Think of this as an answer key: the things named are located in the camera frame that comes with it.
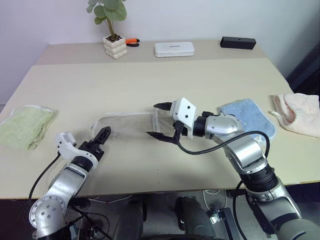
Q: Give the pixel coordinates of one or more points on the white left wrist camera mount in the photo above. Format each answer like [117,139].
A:
[65,147]

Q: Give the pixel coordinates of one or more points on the dark rounded shape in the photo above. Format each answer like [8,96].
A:
[193,217]
[131,220]

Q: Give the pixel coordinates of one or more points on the light pink towel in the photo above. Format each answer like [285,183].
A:
[300,112]

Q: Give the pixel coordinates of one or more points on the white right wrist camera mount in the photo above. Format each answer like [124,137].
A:
[185,110]

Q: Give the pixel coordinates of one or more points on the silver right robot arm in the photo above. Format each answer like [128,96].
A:
[250,152]

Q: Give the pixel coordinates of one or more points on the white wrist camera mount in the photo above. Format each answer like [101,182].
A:
[185,110]
[65,147]

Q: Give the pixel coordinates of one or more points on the light blue towel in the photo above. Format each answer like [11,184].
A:
[250,115]

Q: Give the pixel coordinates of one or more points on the green plant in white pot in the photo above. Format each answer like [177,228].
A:
[115,48]

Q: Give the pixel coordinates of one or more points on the orange and black pliers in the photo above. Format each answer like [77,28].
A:
[132,40]

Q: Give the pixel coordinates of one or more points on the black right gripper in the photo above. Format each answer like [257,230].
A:
[180,130]

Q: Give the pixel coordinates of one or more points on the flat white case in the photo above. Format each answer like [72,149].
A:
[174,49]

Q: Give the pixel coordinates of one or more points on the light green towel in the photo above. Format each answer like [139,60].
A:
[23,126]

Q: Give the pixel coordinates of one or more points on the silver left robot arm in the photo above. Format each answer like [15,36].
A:
[66,180]

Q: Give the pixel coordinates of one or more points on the beige towel with white trim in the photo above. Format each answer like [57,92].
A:
[130,123]

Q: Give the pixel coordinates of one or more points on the long black box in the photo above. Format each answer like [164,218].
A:
[237,42]

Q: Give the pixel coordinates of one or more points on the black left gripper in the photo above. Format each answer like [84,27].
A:
[91,147]

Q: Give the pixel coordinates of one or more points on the black metal bracket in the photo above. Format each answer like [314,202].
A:
[223,220]

